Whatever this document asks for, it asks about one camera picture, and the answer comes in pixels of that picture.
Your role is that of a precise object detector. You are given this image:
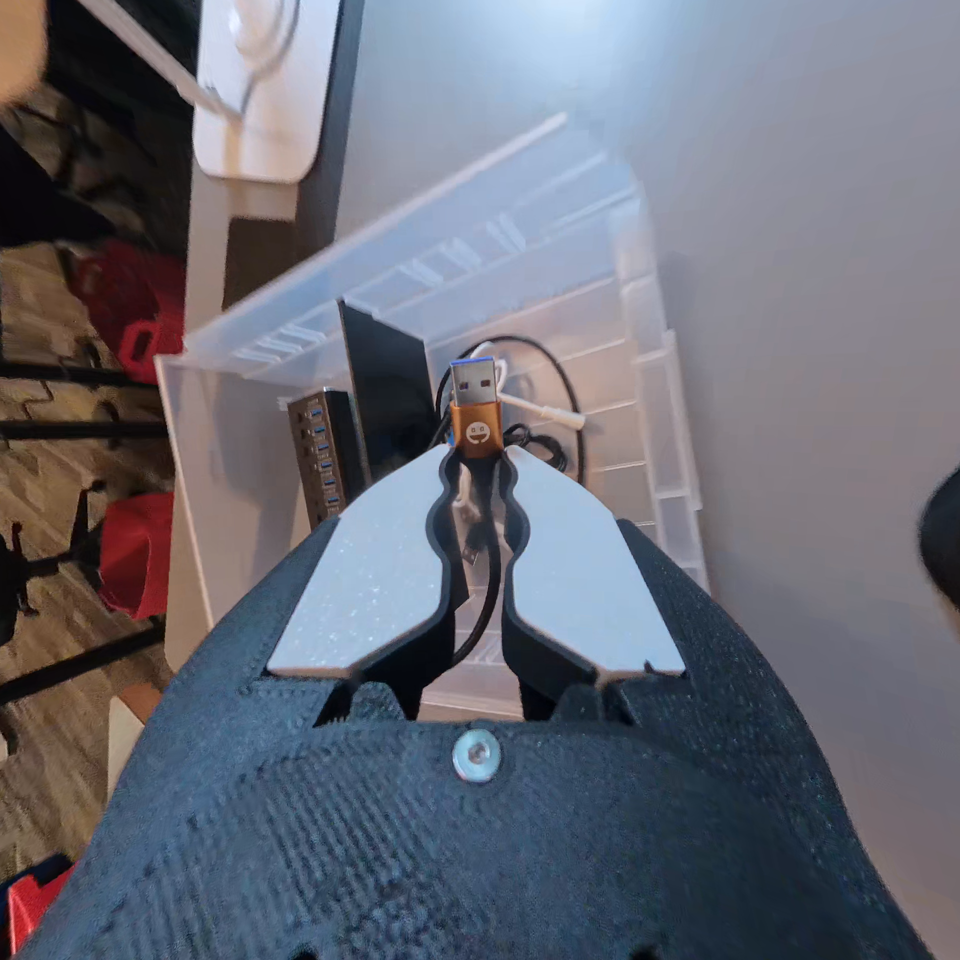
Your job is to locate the black flat device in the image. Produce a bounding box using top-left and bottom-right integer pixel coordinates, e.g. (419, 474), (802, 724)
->
(336, 297), (453, 485)

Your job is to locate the red floor bin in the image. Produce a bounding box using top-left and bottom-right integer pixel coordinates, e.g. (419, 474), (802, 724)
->
(96, 491), (175, 621)
(73, 238), (187, 385)

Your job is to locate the clear plastic bin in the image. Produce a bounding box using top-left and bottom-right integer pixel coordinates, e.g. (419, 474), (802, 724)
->
(153, 112), (711, 723)

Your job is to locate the dark rounded object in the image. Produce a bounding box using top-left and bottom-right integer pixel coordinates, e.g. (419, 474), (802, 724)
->
(918, 465), (960, 640)

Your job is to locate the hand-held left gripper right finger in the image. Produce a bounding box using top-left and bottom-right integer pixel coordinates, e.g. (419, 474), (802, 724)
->
(499, 446), (688, 720)

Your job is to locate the white cable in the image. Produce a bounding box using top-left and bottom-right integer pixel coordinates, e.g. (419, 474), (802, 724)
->
(491, 360), (588, 432)

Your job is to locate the black chair base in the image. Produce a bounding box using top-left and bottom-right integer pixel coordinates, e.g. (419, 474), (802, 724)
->
(0, 480), (108, 648)

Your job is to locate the grey usb hub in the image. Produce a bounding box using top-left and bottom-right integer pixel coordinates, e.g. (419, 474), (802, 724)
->
(286, 387), (355, 531)

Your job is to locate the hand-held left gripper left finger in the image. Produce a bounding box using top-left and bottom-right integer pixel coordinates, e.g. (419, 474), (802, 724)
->
(264, 446), (471, 721)

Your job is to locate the black cable with orange usb plug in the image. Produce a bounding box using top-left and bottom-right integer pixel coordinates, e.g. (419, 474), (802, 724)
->
(438, 333), (588, 669)

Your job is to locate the white pad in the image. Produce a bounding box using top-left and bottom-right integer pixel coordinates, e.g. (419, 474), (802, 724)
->
(192, 0), (336, 183)

